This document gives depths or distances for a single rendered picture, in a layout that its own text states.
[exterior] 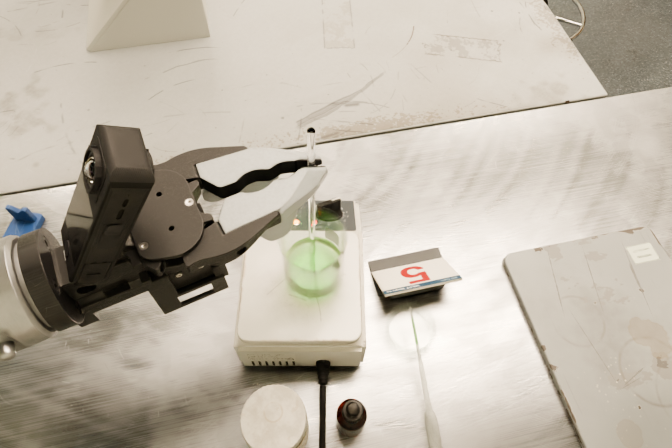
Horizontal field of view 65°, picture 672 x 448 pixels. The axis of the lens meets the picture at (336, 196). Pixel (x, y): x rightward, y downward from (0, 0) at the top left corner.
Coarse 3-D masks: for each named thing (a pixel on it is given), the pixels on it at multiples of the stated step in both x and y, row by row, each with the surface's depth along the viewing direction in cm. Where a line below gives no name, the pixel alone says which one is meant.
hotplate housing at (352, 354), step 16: (240, 288) 54; (240, 352) 51; (256, 352) 51; (272, 352) 51; (288, 352) 51; (304, 352) 51; (320, 352) 51; (336, 352) 51; (352, 352) 51; (320, 368) 53; (320, 384) 53
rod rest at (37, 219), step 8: (8, 208) 62; (16, 208) 63; (24, 208) 62; (16, 216) 64; (24, 216) 63; (32, 216) 64; (40, 216) 65; (16, 224) 64; (24, 224) 64; (32, 224) 64; (40, 224) 65; (8, 232) 64; (16, 232) 64; (24, 232) 64
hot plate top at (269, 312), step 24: (264, 240) 55; (264, 264) 53; (264, 288) 52; (288, 288) 52; (360, 288) 52; (240, 312) 51; (264, 312) 51; (288, 312) 51; (312, 312) 51; (336, 312) 51; (360, 312) 51; (240, 336) 49; (264, 336) 49; (288, 336) 49; (312, 336) 49; (336, 336) 50; (360, 336) 50
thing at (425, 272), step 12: (420, 264) 62; (432, 264) 62; (444, 264) 62; (384, 276) 61; (396, 276) 60; (408, 276) 60; (420, 276) 60; (432, 276) 59; (444, 276) 59; (384, 288) 58
